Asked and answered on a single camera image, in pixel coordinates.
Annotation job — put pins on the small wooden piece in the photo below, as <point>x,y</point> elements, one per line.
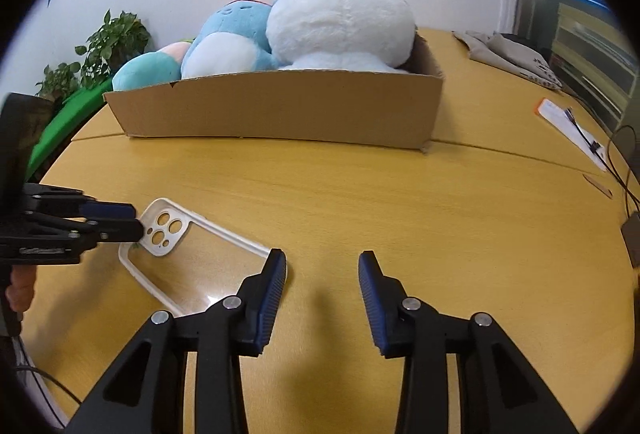
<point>598,185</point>

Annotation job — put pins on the green cloth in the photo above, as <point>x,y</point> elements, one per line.
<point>65,119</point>

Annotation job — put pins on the white card with orange edge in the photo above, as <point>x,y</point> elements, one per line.
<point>557,116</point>

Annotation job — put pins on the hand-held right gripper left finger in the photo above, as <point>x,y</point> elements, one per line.
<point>272,299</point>

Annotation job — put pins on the green potted plant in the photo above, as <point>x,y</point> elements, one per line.
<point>117,44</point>
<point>57,81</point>

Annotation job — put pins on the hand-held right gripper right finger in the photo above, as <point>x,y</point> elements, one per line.
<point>372,304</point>

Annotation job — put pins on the pink doll with green hair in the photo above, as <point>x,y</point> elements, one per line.
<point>145,71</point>

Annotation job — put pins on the clear white phone case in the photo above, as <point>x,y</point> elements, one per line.
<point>165,219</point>

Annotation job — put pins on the person's left hand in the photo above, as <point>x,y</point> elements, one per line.
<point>21,289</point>

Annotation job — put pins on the black power adapter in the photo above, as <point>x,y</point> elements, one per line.
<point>631,239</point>

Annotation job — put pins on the blue plush toy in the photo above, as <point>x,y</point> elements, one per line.
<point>225,34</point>

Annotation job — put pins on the grey cloth bag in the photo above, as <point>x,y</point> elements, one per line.
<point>505,51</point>

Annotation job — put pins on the cardboard box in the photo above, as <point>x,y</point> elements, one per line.
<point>280,109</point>

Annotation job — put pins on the yellow shelf unit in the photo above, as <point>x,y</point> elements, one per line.
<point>595,59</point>

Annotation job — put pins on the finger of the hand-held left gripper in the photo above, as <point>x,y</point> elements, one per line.
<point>112,210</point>
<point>120,230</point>

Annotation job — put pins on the white round plush toy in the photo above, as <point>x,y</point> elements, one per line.
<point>340,19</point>

